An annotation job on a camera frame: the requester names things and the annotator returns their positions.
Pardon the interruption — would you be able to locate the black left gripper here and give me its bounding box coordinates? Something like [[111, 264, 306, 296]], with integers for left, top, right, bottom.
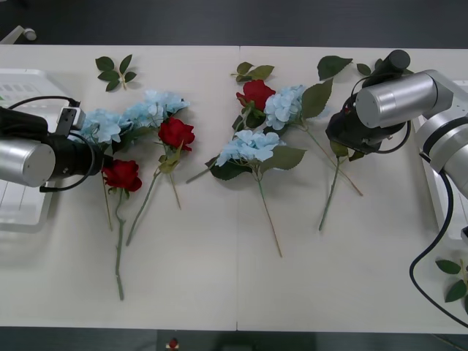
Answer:
[[77, 141, 116, 182]]

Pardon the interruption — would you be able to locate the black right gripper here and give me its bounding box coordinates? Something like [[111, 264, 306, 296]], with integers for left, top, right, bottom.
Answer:
[[325, 105, 383, 155]]

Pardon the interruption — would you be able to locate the red rose with long stem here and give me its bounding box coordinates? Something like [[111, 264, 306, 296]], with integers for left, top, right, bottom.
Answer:
[[101, 159, 143, 301]]

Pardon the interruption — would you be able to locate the pale blue flower with stem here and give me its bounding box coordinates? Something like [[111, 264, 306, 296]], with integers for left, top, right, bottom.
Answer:
[[111, 89, 192, 211], [69, 107, 125, 232], [210, 129, 308, 258], [263, 78, 363, 197]]

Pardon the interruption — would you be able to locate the small loose green leaf twig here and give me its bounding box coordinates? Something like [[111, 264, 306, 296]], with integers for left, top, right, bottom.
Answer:
[[355, 57, 384, 77]]

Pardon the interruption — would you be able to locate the large loose green leaf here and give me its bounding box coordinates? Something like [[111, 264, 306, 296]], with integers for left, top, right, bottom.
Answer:
[[317, 55, 354, 82]]

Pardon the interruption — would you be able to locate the artificial flower with green stem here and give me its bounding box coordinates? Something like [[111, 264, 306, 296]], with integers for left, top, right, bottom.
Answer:
[[318, 140, 366, 232]]

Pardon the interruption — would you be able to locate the red rose with green stem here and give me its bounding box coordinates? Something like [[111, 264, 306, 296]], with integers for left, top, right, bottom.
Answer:
[[125, 116, 196, 247], [185, 79, 277, 184]]

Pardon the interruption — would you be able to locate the white wheeled stand base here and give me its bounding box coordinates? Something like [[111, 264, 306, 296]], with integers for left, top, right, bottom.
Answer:
[[0, 26, 38, 46]]

